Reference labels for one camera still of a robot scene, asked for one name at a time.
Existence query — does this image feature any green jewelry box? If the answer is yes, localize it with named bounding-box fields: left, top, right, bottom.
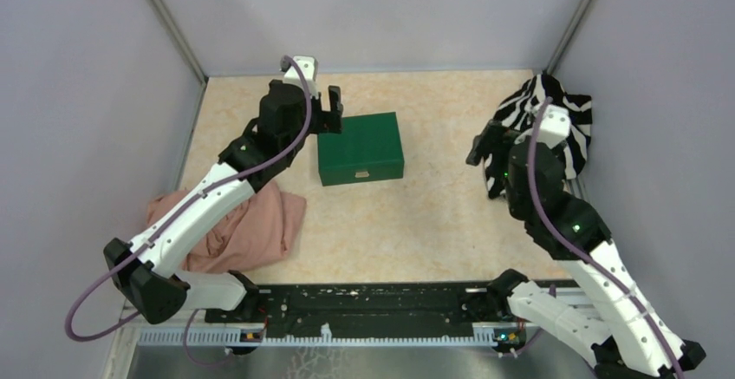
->
left=317, top=112, right=405, bottom=186

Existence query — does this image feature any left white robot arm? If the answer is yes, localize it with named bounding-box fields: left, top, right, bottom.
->
left=103, top=56, right=343, bottom=324

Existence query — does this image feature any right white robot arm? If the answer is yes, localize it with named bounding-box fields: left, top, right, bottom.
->
left=466, top=105, right=706, bottom=378

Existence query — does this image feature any zebra print cloth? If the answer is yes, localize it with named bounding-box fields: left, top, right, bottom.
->
left=467, top=73, right=593, bottom=200

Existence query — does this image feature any pink cloth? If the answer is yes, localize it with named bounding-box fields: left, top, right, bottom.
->
left=179, top=181, right=307, bottom=274

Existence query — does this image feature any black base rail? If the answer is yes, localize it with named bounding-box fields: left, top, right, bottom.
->
left=205, top=281, right=529, bottom=344

